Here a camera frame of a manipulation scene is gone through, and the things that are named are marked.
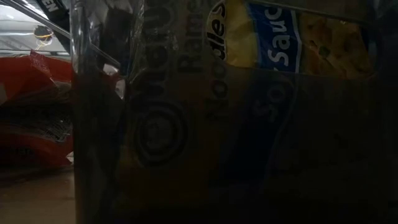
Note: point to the clear plastic bin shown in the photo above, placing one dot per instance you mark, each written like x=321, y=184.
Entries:
x=31, y=175

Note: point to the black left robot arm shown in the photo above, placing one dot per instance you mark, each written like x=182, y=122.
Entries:
x=56, y=12

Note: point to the blue Maruchan ramen pack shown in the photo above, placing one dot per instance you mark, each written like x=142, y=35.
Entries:
x=273, y=40

